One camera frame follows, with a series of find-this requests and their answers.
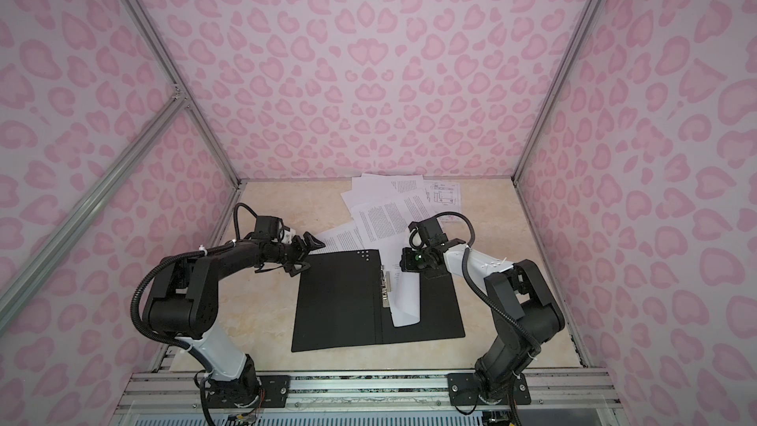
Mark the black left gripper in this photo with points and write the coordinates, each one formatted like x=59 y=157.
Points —
x=302 y=251

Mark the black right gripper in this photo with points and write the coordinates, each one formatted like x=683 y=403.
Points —
x=408 y=264

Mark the large text paper sheet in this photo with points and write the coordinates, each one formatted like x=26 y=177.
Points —
x=383 y=225

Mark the orange and black folder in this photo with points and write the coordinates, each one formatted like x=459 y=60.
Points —
x=340 y=305

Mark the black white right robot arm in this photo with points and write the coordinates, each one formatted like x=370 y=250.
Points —
x=524 y=310

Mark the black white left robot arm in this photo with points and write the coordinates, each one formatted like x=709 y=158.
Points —
x=177 y=302

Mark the technical drawing paper sheet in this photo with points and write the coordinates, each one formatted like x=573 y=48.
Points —
x=443 y=196

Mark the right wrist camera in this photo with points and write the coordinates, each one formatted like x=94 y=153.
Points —
x=427 y=233

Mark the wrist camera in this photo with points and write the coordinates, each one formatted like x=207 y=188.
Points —
x=271 y=229
x=427 y=233

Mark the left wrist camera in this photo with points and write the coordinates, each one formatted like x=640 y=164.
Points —
x=271 y=229

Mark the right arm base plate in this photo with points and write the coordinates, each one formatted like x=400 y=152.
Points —
x=470 y=389

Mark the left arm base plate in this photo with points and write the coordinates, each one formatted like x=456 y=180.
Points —
x=260 y=390

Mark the aluminium corner frame post left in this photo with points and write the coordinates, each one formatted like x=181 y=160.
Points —
x=157 y=45

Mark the aluminium corner frame post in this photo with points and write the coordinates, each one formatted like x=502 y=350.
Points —
x=570 y=56
x=157 y=45

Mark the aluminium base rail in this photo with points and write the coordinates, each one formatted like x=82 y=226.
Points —
x=571 y=396

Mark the diagonal aluminium frame bar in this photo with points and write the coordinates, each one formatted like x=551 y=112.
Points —
x=39 y=267

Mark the aluminium corner frame post right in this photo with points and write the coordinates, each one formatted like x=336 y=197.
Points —
x=570 y=56

